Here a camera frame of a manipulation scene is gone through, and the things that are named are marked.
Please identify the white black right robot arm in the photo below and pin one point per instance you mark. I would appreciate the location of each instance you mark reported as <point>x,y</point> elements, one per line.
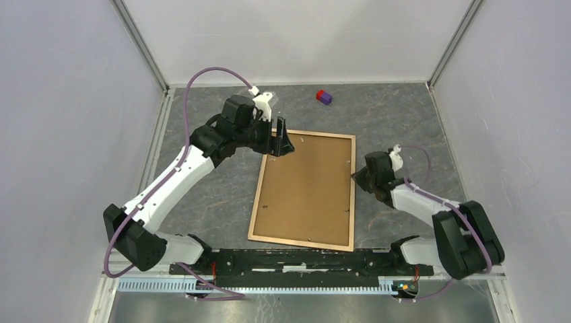
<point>464,242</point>

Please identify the wooden picture frame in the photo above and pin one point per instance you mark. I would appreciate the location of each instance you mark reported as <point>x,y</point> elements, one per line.
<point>254,209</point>

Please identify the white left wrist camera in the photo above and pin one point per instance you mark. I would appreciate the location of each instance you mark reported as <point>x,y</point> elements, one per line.
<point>264,101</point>

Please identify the red purple block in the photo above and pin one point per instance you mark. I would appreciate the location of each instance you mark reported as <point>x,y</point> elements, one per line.
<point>324,97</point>

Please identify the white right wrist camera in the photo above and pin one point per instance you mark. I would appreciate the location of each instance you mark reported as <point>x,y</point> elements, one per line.
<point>396,160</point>

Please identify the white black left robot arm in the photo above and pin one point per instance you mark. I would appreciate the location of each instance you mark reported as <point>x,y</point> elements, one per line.
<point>133,229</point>

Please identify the white cable chain strip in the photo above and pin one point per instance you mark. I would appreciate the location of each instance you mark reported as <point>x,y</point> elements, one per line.
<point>190,285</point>

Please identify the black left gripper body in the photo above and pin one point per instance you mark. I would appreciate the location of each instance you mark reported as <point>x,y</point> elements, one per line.
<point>258,136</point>

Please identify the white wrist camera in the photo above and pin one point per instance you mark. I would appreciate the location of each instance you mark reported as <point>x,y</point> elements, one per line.
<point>396,160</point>
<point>264,101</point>

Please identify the brown cardboard backing board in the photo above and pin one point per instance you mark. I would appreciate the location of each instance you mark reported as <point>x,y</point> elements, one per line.
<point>308,187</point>

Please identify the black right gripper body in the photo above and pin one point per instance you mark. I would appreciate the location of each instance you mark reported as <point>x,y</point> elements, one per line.
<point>365,181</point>

